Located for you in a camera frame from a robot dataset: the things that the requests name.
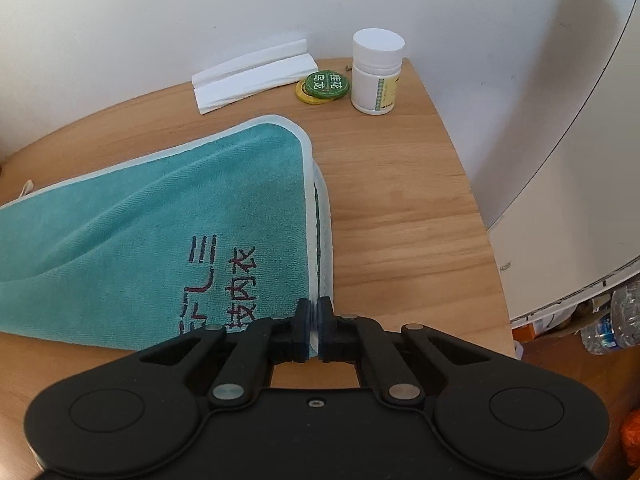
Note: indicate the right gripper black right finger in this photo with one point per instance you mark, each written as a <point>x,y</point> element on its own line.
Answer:
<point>400,368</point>

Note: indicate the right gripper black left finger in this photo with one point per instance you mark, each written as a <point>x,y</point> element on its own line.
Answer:
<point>232,368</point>

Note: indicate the teal towel with white trim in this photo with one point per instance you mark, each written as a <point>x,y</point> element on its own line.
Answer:
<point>222,230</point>

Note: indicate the yellow round tin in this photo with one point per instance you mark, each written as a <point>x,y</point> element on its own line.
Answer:
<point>303,96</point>

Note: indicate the green round tin lid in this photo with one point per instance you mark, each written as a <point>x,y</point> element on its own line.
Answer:
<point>326,85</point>

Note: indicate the clear plastic bottle on floor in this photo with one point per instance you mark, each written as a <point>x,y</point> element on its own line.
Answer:
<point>618,328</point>

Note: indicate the folded white paper tissue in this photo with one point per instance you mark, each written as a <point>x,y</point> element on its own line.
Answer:
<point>252,73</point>

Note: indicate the white pill bottle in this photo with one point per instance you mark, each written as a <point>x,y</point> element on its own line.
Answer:
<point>377,56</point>

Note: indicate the orange object at corner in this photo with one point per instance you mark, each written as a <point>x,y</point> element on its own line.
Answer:
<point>630,437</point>

